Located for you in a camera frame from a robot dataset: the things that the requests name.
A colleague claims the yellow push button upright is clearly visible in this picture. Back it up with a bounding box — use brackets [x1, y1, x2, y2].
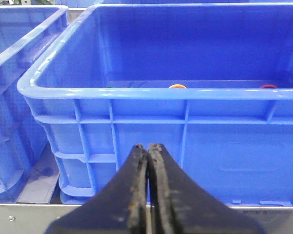
[169, 84, 187, 89]

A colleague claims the blue plastic crate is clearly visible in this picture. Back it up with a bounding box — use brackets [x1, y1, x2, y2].
[0, 5, 68, 203]
[17, 2, 293, 207]

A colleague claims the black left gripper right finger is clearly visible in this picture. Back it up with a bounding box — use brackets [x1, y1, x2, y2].
[148, 143, 263, 234]

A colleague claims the steel shelf front rail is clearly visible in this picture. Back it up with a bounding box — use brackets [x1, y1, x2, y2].
[0, 204, 293, 234]

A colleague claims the red push button upright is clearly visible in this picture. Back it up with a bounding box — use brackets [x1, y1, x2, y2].
[260, 84, 278, 89]

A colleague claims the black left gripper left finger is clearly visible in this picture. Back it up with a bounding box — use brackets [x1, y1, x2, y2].
[45, 144, 147, 234]

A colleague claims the blue plastic crate left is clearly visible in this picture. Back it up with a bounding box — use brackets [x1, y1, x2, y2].
[0, 5, 68, 203]

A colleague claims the blue plastic crate right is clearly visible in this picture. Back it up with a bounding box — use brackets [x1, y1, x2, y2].
[17, 2, 293, 207]

